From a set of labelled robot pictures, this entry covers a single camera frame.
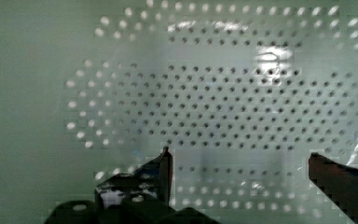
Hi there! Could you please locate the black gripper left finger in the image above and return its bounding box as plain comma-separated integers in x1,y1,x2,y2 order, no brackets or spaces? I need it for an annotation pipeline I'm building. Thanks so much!
94,147,173,209

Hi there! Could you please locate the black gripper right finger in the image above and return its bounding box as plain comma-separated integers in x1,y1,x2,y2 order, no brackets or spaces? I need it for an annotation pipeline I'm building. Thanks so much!
309,152,358,224

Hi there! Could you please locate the mint green plastic strainer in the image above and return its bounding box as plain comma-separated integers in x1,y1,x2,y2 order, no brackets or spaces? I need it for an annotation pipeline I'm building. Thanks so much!
0,0,358,224

